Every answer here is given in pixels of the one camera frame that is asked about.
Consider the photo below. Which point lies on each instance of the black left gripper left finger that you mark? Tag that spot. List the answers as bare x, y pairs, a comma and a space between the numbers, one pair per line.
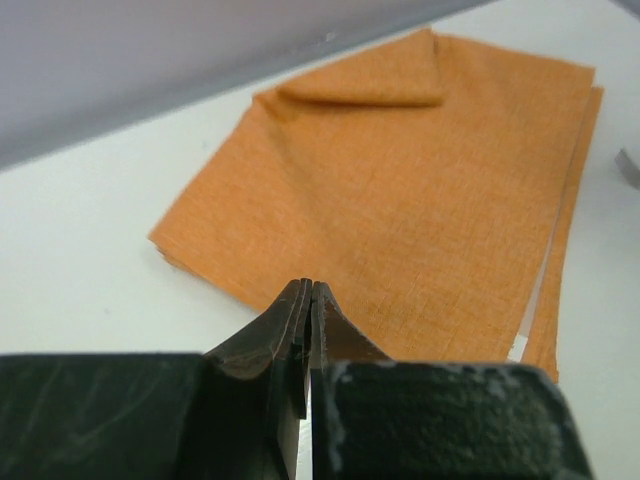
231, 413

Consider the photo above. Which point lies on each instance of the silver metal utensil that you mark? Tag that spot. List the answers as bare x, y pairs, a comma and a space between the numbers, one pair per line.
629, 171

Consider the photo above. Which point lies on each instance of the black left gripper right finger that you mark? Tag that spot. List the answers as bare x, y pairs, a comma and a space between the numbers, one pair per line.
375, 418

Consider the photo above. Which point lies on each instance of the orange cloth placemat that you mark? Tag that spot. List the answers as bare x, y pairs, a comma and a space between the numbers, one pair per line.
430, 181

